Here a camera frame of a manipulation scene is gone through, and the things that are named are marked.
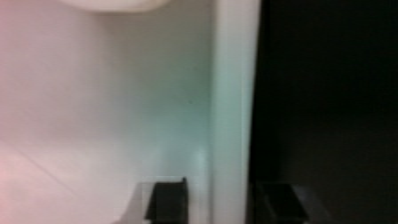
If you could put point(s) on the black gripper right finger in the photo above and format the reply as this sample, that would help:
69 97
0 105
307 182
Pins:
277 206

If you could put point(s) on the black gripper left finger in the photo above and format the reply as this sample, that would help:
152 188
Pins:
167 208

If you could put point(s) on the white square tabletop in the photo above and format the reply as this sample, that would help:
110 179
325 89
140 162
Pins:
126 74

